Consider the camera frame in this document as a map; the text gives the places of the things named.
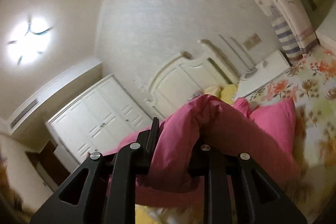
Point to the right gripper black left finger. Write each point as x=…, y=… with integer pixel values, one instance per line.
x=102, y=188

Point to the round ceiling light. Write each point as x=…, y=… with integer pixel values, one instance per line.
x=29, y=40

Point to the pink padded jacket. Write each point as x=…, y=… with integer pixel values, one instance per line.
x=266, y=134

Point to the cream wooden headboard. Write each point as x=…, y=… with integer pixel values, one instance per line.
x=182, y=76

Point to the ceiling air vent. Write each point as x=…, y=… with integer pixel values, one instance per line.
x=24, y=112

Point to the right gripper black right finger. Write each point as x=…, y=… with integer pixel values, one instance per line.
x=238, y=190

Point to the white bedside table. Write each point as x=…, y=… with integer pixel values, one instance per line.
x=267, y=70

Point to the beige wall socket plate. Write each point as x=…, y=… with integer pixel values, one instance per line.
x=251, y=42

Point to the yellow pillow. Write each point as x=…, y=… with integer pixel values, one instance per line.
x=226, y=93

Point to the white wardrobe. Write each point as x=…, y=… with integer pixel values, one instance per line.
x=98, y=119

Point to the floral bed quilt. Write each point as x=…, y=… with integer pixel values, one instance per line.
x=311, y=85

